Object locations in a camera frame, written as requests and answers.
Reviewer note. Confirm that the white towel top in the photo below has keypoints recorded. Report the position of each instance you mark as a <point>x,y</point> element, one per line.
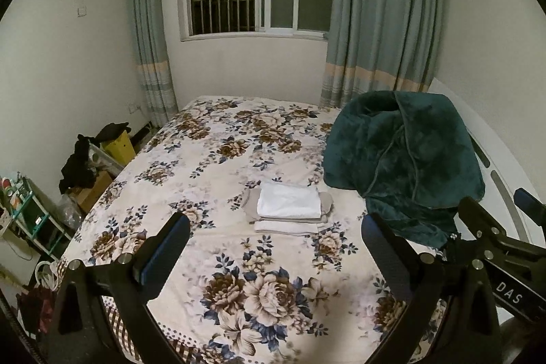
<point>290,200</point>

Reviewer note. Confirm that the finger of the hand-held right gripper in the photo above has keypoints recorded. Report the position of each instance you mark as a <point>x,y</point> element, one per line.
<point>533,204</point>
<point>482,219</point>

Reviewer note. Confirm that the dark green plush blanket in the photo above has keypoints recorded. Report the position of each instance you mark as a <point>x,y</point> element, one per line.
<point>405,150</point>

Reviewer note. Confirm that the black clothes heap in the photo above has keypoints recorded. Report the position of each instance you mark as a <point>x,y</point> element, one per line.
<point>76,170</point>

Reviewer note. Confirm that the folded beige clothes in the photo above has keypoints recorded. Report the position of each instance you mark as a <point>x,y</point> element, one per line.
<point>251,204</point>

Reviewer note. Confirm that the white wall switch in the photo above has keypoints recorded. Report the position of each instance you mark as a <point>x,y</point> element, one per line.
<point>82,10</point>

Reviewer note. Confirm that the white headboard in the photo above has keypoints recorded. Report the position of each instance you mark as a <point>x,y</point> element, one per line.
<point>507,159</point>

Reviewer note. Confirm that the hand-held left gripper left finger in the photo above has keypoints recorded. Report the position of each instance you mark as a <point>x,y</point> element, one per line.
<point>164,257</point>

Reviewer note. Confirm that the folded white cloth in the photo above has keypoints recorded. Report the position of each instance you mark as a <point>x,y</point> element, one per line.
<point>286,227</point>

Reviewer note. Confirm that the dark red bag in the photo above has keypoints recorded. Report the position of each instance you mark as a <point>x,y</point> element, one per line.
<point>36,308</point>

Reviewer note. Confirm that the floral bed sheet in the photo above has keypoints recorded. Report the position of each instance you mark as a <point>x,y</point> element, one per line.
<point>239,278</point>

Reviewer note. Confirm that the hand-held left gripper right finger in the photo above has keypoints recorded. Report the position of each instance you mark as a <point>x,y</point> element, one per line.
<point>384,257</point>

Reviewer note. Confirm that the cardboard box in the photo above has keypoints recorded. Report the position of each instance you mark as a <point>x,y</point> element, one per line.
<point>94,191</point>

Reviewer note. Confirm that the grey-blue curtain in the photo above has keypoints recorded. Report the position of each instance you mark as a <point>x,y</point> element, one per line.
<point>384,14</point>
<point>151,27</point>

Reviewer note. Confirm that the green storage shelf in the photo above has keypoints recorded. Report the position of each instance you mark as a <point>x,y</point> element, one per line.
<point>36,219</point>

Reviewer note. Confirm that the clear plastic bag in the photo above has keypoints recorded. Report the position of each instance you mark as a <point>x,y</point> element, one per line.
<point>69,212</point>

